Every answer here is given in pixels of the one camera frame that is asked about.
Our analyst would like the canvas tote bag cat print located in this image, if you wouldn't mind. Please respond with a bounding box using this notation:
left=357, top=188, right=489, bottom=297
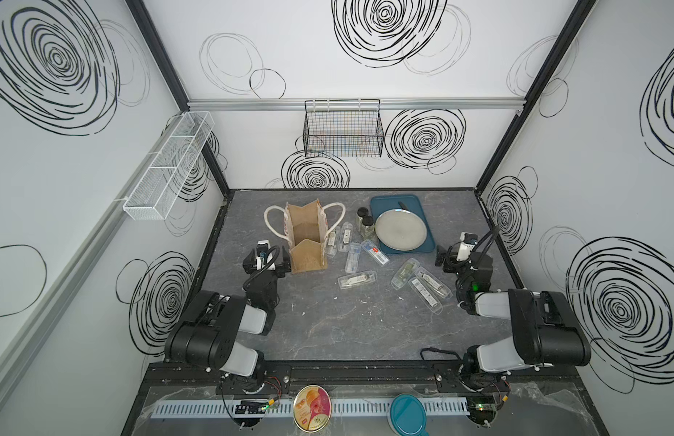
left=264, top=200, right=346, bottom=274

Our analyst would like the clear compass case green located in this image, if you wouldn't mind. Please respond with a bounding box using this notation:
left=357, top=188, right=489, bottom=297
left=391, top=258, right=421, bottom=290

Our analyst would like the clear compass set case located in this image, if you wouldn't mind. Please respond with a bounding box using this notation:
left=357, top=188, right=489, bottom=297
left=344, top=243, right=362, bottom=274

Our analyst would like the clear compass case red label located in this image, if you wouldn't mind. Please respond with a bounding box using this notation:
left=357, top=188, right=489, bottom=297
left=361, top=239, right=390, bottom=266

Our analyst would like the clear compass case horizontal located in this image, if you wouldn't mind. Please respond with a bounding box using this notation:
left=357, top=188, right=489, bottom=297
left=337, top=271, right=377, bottom=290

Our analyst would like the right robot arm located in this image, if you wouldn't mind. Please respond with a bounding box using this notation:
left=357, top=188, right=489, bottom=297
left=435, top=229, right=591, bottom=380

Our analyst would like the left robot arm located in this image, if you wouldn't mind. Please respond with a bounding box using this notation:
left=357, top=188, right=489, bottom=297
left=164, top=241, right=292, bottom=383

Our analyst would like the grey round plate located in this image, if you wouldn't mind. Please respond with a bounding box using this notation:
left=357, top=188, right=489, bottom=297
left=375, top=209, right=428, bottom=252

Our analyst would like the glass jar black lid front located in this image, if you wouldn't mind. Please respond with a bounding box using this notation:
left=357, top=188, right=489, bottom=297
left=362, top=215, right=375, bottom=239

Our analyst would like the glass jar black lid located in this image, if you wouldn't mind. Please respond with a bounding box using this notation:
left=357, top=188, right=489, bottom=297
left=357, top=207, right=369, bottom=225
left=362, top=215, right=375, bottom=239

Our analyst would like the teal plastic tray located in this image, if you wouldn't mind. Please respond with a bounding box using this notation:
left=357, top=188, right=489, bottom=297
left=370, top=194, right=435, bottom=254

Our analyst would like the glass jar black lid back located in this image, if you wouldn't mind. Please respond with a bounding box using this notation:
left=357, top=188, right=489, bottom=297
left=357, top=207, right=369, bottom=225

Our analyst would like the round pink yellow lid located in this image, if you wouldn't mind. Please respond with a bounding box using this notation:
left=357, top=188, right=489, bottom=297
left=293, top=385, right=333, bottom=433

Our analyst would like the teal round lid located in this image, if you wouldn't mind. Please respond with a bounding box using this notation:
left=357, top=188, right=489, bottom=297
left=387, top=394, right=428, bottom=436

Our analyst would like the white wire shelf basket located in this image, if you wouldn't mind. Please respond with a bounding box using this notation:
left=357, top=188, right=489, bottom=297
left=123, top=111, right=215, bottom=221

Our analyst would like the black wire basket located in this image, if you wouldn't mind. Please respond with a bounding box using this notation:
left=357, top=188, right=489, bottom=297
left=302, top=99, right=385, bottom=158

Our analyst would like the white slotted cable duct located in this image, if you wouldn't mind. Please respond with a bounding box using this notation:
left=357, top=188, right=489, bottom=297
left=151, top=397, right=470, bottom=419

